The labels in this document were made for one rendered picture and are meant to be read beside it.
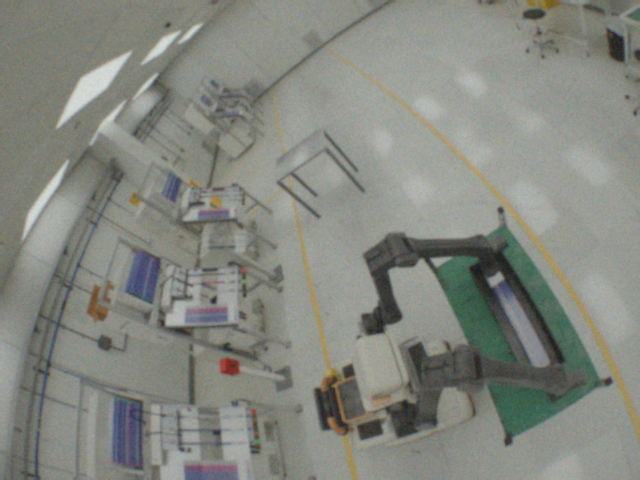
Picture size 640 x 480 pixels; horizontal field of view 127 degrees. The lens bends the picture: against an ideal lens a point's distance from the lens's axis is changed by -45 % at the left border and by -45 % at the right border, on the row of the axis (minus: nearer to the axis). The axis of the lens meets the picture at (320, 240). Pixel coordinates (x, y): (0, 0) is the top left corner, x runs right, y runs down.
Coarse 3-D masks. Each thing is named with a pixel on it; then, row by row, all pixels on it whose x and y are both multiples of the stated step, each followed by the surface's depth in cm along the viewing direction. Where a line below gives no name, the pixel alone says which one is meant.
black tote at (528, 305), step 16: (496, 256) 114; (480, 272) 120; (512, 272) 105; (480, 288) 107; (512, 288) 106; (496, 304) 108; (528, 304) 98; (496, 320) 102; (544, 320) 84; (512, 336) 97; (544, 336) 88; (512, 352) 91; (560, 352) 75
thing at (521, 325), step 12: (492, 288) 110; (504, 288) 106; (504, 300) 104; (516, 300) 100; (516, 312) 98; (516, 324) 96; (528, 324) 92; (528, 336) 90; (528, 348) 88; (540, 348) 85; (540, 360) 82
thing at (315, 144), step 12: (324, 132) 314; (300, 144) 321; (312, 144) 304; (324, 144) 289; (336, 144) 330; (288, 156) 325; (300, 156) 307; (312, 156) 291; (276, 168) 328; (288, 168) 310; (276, 180) 313; (300, 180) 366; (288, 192) 326; (312, 192) 383
